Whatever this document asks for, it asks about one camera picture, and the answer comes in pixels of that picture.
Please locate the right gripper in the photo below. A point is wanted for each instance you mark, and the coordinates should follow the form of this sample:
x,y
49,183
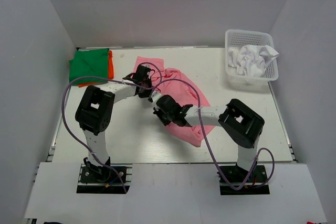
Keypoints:
x,y
158,111

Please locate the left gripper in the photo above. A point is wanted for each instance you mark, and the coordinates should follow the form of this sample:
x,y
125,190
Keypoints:
x,y
144,95

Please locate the pink t shirt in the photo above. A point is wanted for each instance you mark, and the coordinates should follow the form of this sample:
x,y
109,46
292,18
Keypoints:
x,y
182,90

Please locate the white t shirt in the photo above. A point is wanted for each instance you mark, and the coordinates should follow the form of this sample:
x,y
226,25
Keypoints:
x,y
252,60

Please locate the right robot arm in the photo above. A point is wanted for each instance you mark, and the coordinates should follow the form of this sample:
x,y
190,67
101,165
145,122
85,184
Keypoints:
x,y
241,123

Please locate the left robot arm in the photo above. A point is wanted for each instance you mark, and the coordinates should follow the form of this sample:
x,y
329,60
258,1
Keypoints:
x,y
95,109

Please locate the orange folded t shirt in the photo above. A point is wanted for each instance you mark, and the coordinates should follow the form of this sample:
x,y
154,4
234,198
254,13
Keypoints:
x,y
110,65

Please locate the green folded t shirt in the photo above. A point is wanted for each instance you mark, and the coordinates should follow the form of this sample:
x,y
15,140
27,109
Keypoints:
x,y
89,63

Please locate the white plastic basket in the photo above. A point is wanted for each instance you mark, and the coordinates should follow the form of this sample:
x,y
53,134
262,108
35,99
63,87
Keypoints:
x,y
235,39

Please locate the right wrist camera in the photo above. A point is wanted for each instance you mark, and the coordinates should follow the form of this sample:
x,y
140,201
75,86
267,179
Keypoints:
x,y
154,97

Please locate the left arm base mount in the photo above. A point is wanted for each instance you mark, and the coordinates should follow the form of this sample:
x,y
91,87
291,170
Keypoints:
x,y
101,180

